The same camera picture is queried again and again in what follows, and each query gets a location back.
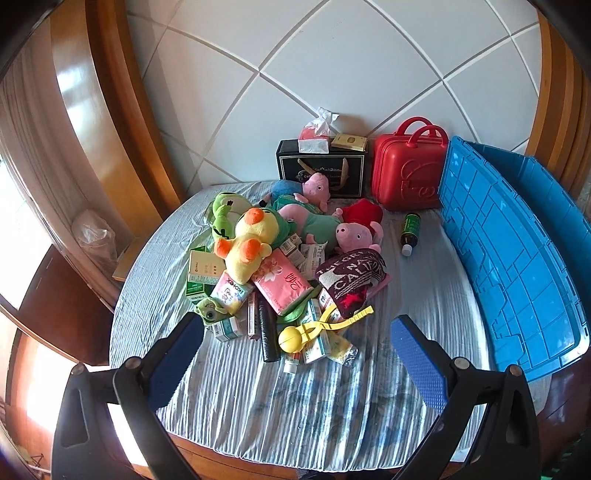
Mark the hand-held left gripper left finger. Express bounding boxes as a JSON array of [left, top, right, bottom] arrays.
[[51, 311, 206, 480]]

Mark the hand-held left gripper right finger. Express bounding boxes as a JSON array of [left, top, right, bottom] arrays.
[[390, 315, 539, 480]]

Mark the blue plastic container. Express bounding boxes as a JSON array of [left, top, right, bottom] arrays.
[[436, 136, 591, 384]]

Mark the small white barcode box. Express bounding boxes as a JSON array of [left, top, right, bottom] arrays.
[[215, 318, 245, 343]]

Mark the pink sanitary pad pack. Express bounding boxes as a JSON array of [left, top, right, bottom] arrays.
[[210, 271, 254, 315]]

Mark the red white medicine box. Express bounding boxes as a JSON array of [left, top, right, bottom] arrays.
[[247, 295, 260, 340]]

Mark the white yellow medicine box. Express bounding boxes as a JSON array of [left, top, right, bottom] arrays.
[[188, 249, 227, 284]]

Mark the black trash bag roll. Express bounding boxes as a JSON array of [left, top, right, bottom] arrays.
[[259, 295, 281, 363]]

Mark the dark printed cloth bag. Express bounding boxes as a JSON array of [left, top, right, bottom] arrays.
[[316, 247, 389, 319]]

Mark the blue white medicine box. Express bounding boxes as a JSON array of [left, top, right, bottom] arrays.
[[302, 298, 334, 329]]

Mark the yellow snowball clamp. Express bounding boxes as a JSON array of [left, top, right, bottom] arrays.
[[277, 305, 374, 355]]

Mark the dark wooden nightstand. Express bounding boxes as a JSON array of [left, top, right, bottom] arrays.
[[18, 247, 116, 367]]

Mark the striped blue bed sheet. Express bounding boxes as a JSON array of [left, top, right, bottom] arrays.
[[108, 180, 555, 464]]

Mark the green towel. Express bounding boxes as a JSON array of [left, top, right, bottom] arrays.
[[276, 295, 319, 324]]

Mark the pink floral tissue pack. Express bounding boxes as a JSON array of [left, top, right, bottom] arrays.
[[252, 249, 315, 317]]

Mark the green bottle white cap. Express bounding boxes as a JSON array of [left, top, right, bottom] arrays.
[[399, 212, 422, 257]]

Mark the yellow duck plush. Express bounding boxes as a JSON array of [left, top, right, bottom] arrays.
[[213, 207, 274, 278]]

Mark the pink pig plush red dress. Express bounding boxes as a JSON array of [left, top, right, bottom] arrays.
[[335, 199, 385, 254]]

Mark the clear plastic bag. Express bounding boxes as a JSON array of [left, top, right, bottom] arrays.
[[74, 210, 118, 273]]

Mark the white blister packet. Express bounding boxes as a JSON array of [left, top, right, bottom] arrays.
[[300, 244, 329, 274]]

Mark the green frog plush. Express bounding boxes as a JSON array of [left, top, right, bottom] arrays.
[[205, 191, 252, 241]]

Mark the pink pig plush green dress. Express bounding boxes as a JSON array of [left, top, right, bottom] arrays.
[[277, 203, 343, 244]]

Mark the red mini suitcase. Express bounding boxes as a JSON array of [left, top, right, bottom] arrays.
[[372, 116, 450, 210]]

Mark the pink pig plush blue body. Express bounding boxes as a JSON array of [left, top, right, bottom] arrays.
[[270, 173, 331, 206]]

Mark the black gift box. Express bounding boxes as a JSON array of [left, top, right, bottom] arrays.
[[276, 138, 370, 199]]

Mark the small gold box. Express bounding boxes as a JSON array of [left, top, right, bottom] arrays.
[[331, 133, 369, 152]]

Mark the red open tissue pack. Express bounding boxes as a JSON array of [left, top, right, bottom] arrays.
[[298, 107, 340, 153]]

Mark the beige curtain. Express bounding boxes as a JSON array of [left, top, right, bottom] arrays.
[[0, 41, 100, 259]]

